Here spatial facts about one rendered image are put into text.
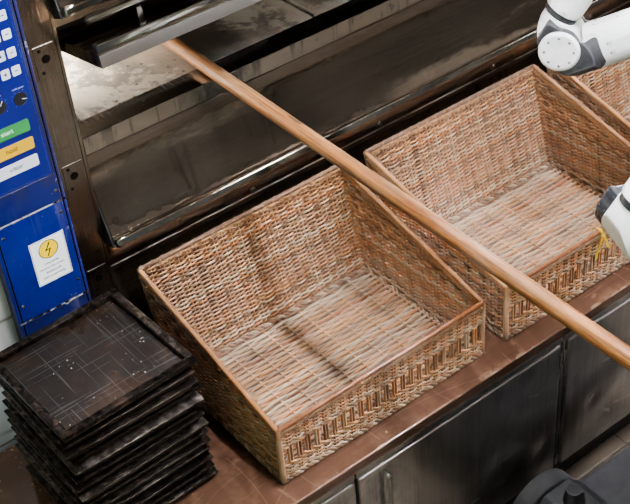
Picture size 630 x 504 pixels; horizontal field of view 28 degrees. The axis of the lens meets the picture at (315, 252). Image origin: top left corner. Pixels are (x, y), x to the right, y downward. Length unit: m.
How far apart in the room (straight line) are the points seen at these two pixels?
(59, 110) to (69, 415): 0.57
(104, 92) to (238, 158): 0.32
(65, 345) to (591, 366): 1.26
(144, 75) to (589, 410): 1.35
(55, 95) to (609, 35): 1.03
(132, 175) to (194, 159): 0.14
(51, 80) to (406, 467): 1.08
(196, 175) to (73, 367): 0.51
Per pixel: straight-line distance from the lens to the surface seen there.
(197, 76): 2.58
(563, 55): 2.39
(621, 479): 3.07
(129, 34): 2.23
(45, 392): 2.34
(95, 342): 2.41
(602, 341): 1.89
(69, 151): 2.45
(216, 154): 2.65
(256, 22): 2.75
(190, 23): 2.29
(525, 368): 2.81
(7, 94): 2.29
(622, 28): 2.39
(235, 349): 2.79
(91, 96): 2.57
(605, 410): 3.21
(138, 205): 2.58
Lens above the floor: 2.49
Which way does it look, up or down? 39 degrees down
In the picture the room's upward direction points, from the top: 6 degrees counter-clockwise
